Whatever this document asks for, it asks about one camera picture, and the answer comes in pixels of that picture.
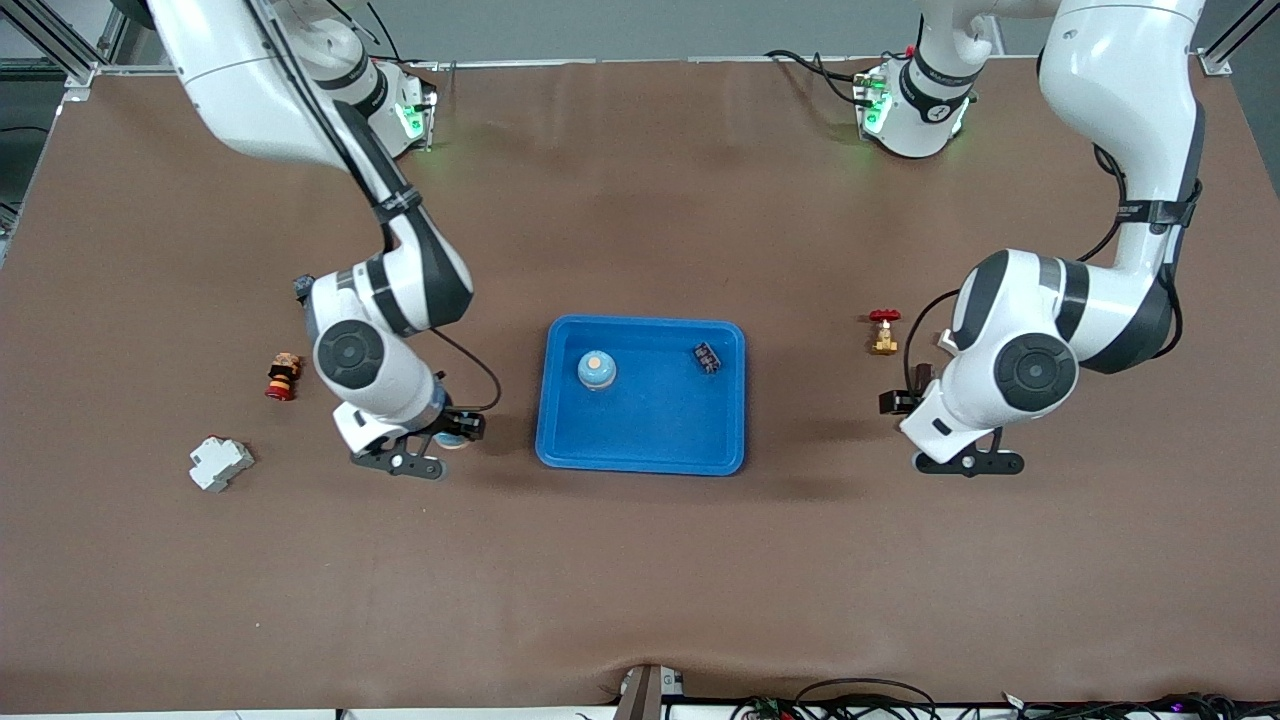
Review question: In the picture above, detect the black looped cable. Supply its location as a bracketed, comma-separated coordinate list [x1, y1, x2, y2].
[795, 678, 941, 720]

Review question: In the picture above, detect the blue plastic tray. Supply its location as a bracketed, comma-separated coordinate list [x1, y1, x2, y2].
[535, 315, 747, 477]

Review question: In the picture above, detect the red yellow stacked push button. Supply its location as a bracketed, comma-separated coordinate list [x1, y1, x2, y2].
[264, 352, 303, 402]

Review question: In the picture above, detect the dark wire bundle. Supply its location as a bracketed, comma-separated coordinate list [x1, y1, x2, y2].
[1000, 690, 1280, 720]

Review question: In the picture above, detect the black base cable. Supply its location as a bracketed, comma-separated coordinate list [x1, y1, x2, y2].
[363, 3, 406, 66]
[765, 48, 863, 106]

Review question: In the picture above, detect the brown table cover mat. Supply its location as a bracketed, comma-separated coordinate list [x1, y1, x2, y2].
[0, 55, 1280, 713]

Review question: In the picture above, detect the white circuit breaker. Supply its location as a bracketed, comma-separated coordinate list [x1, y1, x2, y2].
[188, 436, 256, 493]

